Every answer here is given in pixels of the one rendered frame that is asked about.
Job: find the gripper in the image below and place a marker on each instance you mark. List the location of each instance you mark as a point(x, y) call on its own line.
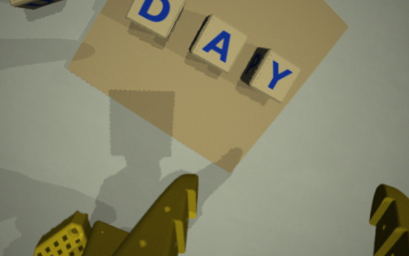
point(162, 230)

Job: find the tan mat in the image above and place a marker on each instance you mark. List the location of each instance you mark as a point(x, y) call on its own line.
point(215, 114)

